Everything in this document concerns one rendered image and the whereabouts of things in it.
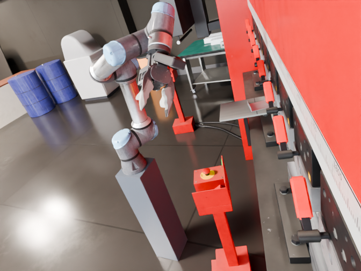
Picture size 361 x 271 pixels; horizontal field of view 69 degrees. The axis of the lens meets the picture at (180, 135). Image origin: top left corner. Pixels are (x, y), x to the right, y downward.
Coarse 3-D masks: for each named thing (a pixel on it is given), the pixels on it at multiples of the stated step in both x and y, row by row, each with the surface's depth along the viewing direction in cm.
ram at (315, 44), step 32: (256, 0) 104; (288, 0) 42; (320, 0) 27; (352, 0) 19; (288, 32) 46; (320, 32) 28; (352, 32) 20; (288, 64) 52; (320, 64) 30; (352, 64) 21; (320, 96) 32; (352, 96) 22; (320, 128) 35; (352, 128) 23; (320, 160) 38; (352, 160) 25; (352, 192) 26; (352, 224) 28
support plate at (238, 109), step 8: (264, 96) 136; (224, 104) 141; (232, 104) 139; (240, 104) 136; (224, 112) 134; (232, 112) 131; (240, 112) 129; (248, 112) 127; (264, 112) 123; (224, 120) 128
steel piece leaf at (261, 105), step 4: (264, 100) 132; (248, 104) 131; (252, 104) 132; (256, 104) 131; (260, 104) 130; (264, 104) 129; (268, 104) 128; (252, 108) 129; (256, 108) 128; (260, 108) 127; (264, 108) 126
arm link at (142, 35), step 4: (144, 28) 91; (136, 32) 89; (140, 32) 89; (144, 32) 89; (136, 36) 88; (140, 36) 88; (144, 36) 89; (140, 40) 88; (144, 40) 89; (148, 40) 89; (140, 44) 88; (144, 44) 89; (144, 48) 90; (144, 52) 91
